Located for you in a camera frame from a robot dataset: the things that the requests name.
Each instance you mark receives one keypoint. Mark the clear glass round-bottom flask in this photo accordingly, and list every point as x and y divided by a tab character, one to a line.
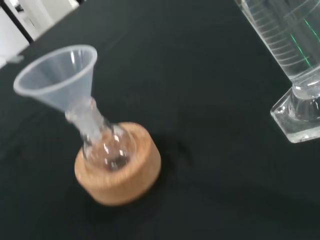
113	155

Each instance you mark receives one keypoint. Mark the black bench cloth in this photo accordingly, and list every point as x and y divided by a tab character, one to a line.
200	130

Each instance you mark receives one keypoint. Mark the clear plastic funnel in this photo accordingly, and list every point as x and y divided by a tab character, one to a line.
50	82

